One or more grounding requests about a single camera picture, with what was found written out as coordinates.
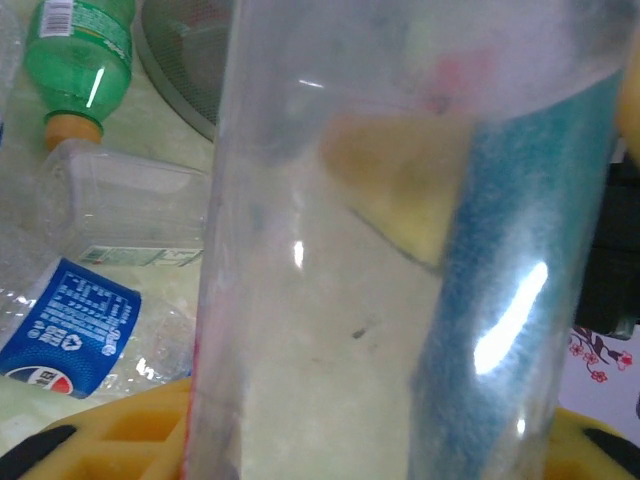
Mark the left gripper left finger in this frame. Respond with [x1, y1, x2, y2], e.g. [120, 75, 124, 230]
[0, 377, 194, 480]

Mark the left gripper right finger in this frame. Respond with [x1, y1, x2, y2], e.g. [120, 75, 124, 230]
[547, 406, 640, 480]

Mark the clear bottle blue label blue cap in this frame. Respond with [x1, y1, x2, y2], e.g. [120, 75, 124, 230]
[0, 254, 199, 402]

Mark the clear square bottle green cap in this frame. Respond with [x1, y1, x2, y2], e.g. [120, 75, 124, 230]
[36, 138, 212, 272]

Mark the clear bottle teal strip label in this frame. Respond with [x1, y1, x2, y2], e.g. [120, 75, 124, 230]
[181, 0, 632, 480]

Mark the grey mesh bin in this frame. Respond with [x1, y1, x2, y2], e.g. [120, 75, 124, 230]
[133, 0, 229, 143]

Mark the green bottle orange cap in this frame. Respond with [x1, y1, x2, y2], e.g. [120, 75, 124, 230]
[23, 0, 138, 152]

